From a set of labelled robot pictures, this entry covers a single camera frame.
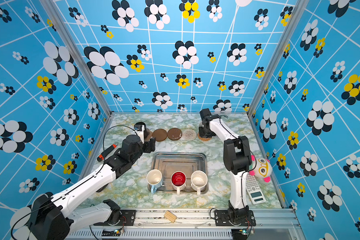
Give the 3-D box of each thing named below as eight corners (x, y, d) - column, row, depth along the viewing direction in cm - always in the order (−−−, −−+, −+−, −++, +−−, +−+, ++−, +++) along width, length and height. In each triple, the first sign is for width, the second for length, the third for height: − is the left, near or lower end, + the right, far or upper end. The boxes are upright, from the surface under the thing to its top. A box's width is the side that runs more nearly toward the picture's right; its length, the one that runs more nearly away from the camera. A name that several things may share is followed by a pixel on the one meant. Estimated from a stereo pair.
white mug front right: (191, 198, 81) (191, 193, 74) (190, 176, 89) (191, 170, 82) (207, 198, 81) (209, 193, 74) (205, 176, 89) (206, 170, 82)
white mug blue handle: (148, 196, 82) (144, 190, 74) (151, 176, 89) (147, 169, 81) (162, 196, 82) (159, 190, 74) (163, 176, 89) (161, 169, 81)
